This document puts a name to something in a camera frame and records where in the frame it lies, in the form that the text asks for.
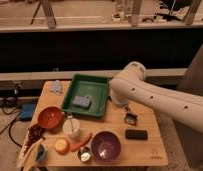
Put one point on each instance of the light blue towel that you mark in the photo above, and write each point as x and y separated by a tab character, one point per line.
56	87

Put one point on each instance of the dark red grapes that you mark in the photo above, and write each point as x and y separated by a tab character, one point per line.
35	132

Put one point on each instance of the wooden table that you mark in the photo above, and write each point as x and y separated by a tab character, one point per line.
134	153

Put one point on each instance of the yellow banana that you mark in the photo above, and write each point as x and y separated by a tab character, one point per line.
29	159

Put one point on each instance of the red bowl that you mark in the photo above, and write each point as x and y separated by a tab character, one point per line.
50	118

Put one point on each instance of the black handled brush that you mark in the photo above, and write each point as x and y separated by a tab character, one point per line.
129	117

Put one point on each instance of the yellow round fruit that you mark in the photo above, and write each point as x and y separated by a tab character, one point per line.
61	146

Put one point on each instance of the small metal cup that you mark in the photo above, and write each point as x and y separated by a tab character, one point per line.
84	154

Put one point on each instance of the white cup with spoon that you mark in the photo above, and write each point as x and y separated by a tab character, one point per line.
71	127

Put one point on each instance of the green plastic tray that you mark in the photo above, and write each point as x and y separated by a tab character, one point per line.
93	88

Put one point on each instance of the orange carrot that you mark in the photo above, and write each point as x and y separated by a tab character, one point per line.
74	146

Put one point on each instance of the black phone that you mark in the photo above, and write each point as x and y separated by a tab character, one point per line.
136	134

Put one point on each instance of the purple bowl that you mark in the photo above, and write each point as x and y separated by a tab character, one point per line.
105	147

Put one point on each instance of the grey robot base column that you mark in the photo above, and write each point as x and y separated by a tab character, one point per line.
191	140

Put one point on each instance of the blue small cup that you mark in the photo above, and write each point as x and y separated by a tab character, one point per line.
41	155

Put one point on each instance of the blue box on floor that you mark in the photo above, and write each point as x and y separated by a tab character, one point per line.
26	111

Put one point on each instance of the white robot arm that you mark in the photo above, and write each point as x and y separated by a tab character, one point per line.
129	85

